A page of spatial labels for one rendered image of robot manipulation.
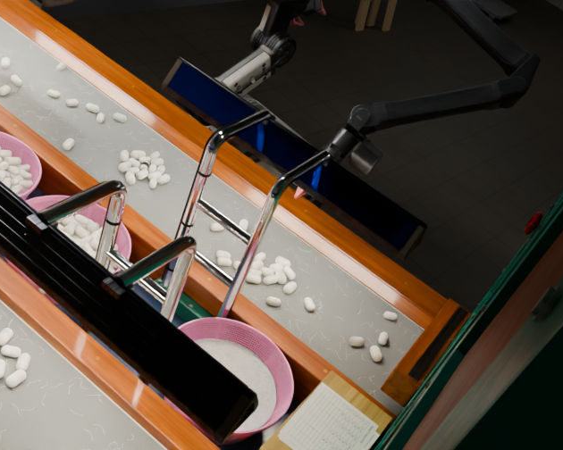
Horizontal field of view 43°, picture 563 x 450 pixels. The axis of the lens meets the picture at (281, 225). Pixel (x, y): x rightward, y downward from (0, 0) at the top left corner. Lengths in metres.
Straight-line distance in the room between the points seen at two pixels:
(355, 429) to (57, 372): 0.55
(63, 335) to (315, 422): 0.49
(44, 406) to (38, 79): 1.02
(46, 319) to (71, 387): 0.14
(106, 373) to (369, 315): 0.64
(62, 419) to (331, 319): 0.64
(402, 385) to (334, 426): 0.16
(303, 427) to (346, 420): 0.09
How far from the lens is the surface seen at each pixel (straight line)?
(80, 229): 1.59
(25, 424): 1.28
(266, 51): 2.22
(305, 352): 1.48
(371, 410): 1.44
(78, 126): 1.89
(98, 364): 1.33
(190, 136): 1.93
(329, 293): 1.66
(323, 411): 1.38
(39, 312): 1.39
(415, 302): 1.73
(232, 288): 1.42
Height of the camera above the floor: 1.82
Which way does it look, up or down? 37 degrees down
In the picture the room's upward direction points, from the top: 24 degrees clockwise
